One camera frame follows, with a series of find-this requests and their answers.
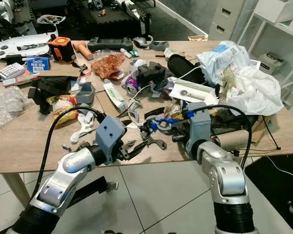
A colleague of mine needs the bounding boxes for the white long carton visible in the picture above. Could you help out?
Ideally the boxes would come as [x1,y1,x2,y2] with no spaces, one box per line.
[168,77,221,104]

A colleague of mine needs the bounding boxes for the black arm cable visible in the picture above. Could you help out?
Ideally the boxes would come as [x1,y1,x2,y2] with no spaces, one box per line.
[208,104,253,169]
[30,105,108,200]

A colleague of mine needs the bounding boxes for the black floor mat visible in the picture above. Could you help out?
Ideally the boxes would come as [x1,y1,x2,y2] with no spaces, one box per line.
[244,154,293,234]

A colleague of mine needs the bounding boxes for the white metal shelf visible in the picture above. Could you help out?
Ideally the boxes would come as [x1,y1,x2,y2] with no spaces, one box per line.
[234,0,293,113]

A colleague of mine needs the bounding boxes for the blue card package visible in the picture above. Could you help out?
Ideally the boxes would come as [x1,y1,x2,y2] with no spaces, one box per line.
[27,56,50,74]

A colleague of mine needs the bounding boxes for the white blue plastic package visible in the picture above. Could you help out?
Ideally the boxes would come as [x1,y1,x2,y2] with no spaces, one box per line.
[196,40,253,83]

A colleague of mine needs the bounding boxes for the small grey plastic part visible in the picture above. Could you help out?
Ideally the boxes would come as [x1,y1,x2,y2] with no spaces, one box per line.
[149,40,170,52]

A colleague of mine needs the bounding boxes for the tan wooden handle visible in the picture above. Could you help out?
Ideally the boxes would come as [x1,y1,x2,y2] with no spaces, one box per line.
[72,40,94,60]

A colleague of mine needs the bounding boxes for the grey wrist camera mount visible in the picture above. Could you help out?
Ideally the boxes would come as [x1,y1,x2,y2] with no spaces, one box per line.
[186,101,213,159]
[96,116,128,165]

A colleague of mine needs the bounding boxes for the black oval case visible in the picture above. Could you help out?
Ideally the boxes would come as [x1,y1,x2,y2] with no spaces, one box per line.
[166,54,208,86]

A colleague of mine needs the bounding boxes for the yellow snack bag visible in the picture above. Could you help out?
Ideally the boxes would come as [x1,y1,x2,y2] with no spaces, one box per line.
[46,95,84,128]

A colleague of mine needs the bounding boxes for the grey box with print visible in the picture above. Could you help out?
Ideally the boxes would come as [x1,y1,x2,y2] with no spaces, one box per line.
[258,52,286,75]

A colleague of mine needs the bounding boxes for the thin black wire stand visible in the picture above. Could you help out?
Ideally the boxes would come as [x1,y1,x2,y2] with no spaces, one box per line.
[261,116,281,151]

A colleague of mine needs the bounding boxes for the orange crumpled snack bag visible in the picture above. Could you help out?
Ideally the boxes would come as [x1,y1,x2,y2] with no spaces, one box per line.
[90,53,126,80]

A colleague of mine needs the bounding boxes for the thin white cable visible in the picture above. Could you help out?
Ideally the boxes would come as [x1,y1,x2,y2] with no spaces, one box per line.
[129,66,203,115]

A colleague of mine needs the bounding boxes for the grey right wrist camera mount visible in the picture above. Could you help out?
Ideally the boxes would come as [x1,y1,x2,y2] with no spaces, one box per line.
[186,101,213,159]

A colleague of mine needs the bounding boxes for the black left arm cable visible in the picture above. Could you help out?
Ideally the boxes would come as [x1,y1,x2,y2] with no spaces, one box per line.
[30,105,108,200]

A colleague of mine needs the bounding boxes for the white plastic wrench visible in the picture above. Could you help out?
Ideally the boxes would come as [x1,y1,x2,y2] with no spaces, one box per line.
[73,111,98,143]

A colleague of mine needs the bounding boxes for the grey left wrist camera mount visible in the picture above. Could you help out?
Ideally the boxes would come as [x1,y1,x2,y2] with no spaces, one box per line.
[96,116,128,165]

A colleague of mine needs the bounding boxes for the clear plastic bag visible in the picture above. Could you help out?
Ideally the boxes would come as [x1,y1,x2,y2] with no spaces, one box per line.
[0,87,35,127]

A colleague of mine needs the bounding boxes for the red flat package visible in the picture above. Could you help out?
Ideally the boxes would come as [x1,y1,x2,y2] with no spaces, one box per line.
[4,73,42,87]

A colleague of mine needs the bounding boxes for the brown cardboard roll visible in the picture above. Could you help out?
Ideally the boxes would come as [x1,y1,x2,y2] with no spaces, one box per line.
[215,129,251,151]

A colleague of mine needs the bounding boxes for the grey drawer cabinet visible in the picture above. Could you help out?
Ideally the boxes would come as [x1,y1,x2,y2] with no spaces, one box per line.
[208,0,259,42]

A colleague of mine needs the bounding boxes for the dark grey bulky device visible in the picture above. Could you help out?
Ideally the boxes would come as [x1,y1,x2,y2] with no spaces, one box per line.
[137,62,168,88]

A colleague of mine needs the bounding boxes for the black storage crate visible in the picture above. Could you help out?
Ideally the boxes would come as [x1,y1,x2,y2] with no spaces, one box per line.
[63,0,152,40]

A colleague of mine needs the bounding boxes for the white green tube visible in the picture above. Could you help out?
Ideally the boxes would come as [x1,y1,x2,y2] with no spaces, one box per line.
[103,79,128,113]

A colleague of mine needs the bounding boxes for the white crumpled plastic bag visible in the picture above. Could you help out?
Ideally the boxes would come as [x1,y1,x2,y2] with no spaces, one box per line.
[230,66,284,117]

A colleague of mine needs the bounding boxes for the blue carabiner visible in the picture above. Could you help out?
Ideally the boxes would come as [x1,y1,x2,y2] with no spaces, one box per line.
[149,117,181,132]

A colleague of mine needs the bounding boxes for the white remote controller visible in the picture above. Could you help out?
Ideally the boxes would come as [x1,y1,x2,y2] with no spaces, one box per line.
[0,33,59,61]

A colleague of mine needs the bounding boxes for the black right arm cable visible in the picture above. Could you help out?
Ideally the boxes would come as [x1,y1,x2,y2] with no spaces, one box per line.
[208,104,253,169]

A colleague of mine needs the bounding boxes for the black handheld controller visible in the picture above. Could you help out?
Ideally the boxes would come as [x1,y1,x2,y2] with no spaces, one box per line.
[87,37,133,52]

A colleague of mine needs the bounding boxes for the grey plastic box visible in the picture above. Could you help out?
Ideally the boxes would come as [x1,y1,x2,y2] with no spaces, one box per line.
[77,82,96,104]

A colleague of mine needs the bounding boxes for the wooden table leg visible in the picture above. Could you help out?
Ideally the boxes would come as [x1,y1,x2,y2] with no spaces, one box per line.
[2,173,32,217]

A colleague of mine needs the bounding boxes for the purple drink can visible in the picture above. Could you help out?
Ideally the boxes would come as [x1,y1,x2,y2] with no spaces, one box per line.
[121,72,142,95]

